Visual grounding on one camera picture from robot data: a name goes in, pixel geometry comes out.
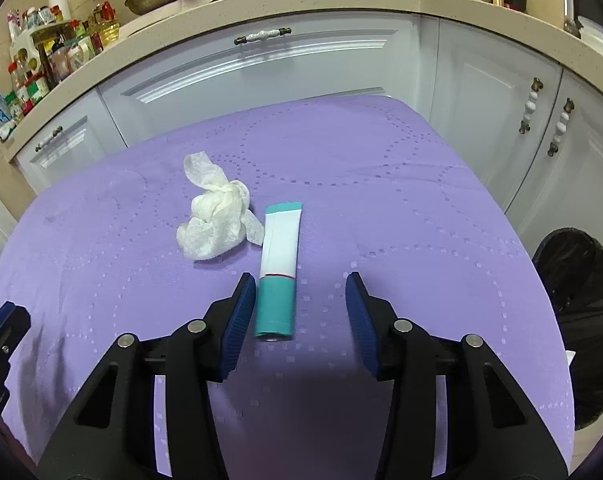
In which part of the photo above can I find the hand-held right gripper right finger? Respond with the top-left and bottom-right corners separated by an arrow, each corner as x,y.
345,271 -> 568,480

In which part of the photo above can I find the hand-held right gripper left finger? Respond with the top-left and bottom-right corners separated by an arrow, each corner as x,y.
38,272 -> 258,480

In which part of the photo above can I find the white teal tube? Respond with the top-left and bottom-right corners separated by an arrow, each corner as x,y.
254,201 -> 303,343

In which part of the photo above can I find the white tissue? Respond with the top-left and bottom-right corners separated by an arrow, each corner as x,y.
176,151 -> 265,262

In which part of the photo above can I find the trash bin with black bag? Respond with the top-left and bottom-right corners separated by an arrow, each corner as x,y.
531,227 -> 603,431

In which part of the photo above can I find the purple quilted cloth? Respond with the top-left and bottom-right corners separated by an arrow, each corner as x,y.
0,96 -> 577,480

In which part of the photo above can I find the white cabinet door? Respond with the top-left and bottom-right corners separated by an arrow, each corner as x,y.
14,90 -> 127,196
431,20 -> 565,211
506,70 -> 603,246

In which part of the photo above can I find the white cabinet drawer front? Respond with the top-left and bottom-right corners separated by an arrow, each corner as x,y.
98,15 -> 435,148

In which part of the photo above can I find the row of condiment bottles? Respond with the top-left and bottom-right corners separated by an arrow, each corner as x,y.
6,0 -> 122,116

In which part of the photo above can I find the beige stone countertop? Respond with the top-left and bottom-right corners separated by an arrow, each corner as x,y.
4,0 -> 603,161

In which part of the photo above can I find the small horizontal cabinet handle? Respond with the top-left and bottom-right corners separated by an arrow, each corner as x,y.
34,126 -> 64,152

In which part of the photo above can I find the vertical white brass cabinet handle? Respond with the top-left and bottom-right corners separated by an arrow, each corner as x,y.
547,99 -> 575,157
519,77 -> 543,135

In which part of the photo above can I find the horizontal white brass cabinet handle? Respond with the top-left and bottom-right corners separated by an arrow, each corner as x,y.
234,27 -> 292,46

